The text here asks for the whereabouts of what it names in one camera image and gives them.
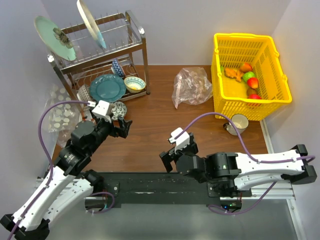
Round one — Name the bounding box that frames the purple cable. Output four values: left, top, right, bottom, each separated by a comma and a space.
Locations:
180, 112, 316, 216
5, 100, 116, 240

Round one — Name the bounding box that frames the dark teal plate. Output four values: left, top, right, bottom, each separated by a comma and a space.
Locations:
89, 74, 127, 103

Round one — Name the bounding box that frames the brown toy kiwi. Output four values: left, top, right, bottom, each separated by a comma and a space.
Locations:
246, 87, 258, 97

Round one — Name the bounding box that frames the white enamel mug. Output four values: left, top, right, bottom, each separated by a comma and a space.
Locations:
223, 114, 249, 136

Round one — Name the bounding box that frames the yellow plastic basket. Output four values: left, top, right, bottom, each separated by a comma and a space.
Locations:
211, 33, 292, 121

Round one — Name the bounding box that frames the red toy apple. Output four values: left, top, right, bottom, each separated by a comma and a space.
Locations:
248, 93, 262, 100

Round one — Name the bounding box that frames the blue zigzag bowl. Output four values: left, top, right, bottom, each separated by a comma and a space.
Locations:
111, 58, 126, 78

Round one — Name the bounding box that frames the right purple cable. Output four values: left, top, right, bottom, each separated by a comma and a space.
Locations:
180, 112, 316, 216

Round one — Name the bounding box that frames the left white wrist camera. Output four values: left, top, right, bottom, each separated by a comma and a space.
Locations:
88, 100, 114, 123

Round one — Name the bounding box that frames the small patterned dish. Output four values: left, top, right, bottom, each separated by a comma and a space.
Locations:
111, 101, 127, 121

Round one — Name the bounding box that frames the beige blue plate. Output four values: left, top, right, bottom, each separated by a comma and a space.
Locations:
76, 0, 107, 50

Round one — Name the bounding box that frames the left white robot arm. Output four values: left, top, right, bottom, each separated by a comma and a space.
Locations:
0, 117, 132, 240

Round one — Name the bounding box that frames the aluminium frame rail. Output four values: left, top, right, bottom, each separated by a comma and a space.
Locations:
235, 119, 307, 240

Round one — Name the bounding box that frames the red yellow toy mango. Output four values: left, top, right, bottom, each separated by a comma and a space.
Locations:
246, 77, 259, 89

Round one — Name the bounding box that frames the yellow inside patterned bowl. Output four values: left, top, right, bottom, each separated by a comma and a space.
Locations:
124, 76, 146, 94

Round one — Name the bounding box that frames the light green floral plate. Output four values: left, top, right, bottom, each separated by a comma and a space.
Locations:
34, 16, 76, 62

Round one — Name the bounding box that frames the orange red toy peach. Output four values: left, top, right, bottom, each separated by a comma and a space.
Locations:
239, 62, 253, 73

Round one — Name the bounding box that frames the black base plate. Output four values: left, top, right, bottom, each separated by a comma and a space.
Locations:
83, 170, 252, 210

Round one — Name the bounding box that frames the steel dish rack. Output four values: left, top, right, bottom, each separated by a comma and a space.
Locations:
47, 10, 151, 102

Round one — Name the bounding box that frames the polka dot plastic bag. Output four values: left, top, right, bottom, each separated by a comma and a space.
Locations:
41, 83, 81, 148

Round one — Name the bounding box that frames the clear pink zip bag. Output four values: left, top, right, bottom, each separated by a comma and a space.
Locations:
171, 67, 213, 109

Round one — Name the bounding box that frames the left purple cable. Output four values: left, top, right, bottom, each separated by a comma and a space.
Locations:
5, 100, 116, 240

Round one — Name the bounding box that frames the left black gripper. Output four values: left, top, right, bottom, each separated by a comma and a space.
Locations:
87, 107, 132, 155

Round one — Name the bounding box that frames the grey patterned bowl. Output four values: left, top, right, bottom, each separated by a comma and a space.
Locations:
77, 84, 94, 102

